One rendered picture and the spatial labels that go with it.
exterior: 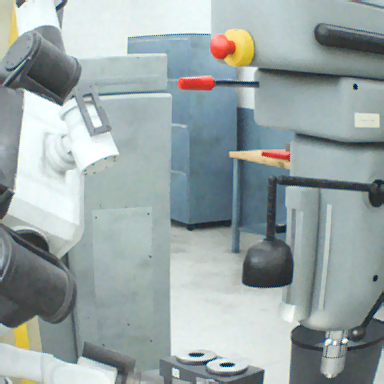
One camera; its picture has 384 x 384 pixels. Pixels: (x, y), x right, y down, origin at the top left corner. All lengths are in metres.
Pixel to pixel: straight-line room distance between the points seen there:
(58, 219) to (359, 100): 0.49
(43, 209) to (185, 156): 7.38
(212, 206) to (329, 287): 7.54
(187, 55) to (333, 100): 7.39
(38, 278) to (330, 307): 0.45
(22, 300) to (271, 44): 0.52
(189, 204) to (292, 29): 7.57
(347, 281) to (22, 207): 0.51
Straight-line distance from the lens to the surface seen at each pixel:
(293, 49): 1.15
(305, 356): 3.39
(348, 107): 1.20
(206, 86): 1.30
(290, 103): 1.29
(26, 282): 1.21
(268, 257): 1.15
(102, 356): 1.45
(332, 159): 1.28
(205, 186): 8.75
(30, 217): 1.29
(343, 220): 1.28
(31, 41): 1.45
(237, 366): 1.79
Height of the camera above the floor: 1.74
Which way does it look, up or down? 9 degrees down
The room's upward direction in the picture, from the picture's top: 1 degrees clockwise
